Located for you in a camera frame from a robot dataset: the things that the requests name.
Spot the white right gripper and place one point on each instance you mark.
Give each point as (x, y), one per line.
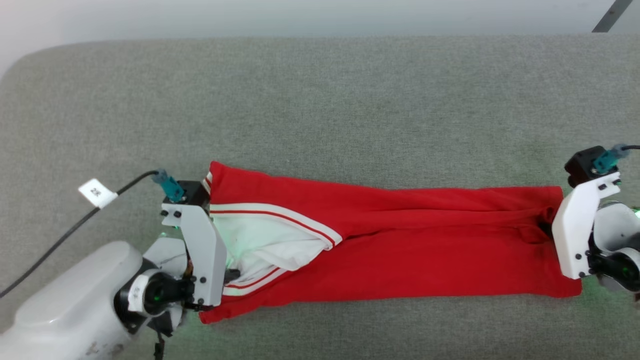
(617, 225)

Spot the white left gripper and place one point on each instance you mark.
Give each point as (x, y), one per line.
(167, 255)

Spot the red trousers with white stripes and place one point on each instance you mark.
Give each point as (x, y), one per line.
(400, 250)

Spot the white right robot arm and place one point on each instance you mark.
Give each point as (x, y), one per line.
(625, 270)

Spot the dark grey metal bar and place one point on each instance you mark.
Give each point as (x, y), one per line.
(612, 15)

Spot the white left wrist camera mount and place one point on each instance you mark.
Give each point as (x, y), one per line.
(200, 250)

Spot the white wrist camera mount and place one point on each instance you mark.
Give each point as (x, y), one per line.
(200, 250)
(575, 225)

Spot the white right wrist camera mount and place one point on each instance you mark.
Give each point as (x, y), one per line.
(575, 225)

